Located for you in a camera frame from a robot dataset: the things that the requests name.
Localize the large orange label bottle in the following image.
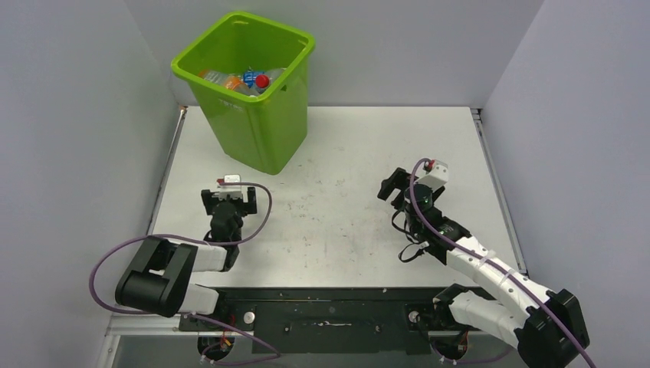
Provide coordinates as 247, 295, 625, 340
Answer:
199, 70, 257, 97

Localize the red label Nongfu bottle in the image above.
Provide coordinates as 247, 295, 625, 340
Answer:
251, 68, 285, 95

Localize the blue label clear bottle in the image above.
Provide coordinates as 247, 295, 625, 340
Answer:
241, 71, 264, 88

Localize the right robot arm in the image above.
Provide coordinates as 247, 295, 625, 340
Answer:
377, 159, 591, 367

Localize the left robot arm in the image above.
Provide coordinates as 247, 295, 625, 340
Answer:
115, 186, 258, 330

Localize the green plastic bin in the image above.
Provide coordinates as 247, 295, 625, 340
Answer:
171, 11, 315, 175

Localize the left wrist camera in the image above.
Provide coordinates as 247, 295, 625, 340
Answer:
216, 174, 243, 199

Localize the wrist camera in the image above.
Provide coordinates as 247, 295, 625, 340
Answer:
415, 159, 450, 192
216, 174, 243, 199

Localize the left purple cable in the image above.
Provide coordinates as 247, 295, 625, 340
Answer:
89, 182, 282, 366

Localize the purple cable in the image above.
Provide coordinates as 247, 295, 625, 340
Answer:
89, 182, 282, 366
407, 157, 598, 368

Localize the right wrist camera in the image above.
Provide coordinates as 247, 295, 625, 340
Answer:
415, 159, 450, 192

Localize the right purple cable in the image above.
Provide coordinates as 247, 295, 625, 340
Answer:
407, 157, 598, 368

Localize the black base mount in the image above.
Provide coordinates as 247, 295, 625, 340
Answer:
210, 287, 467, 355

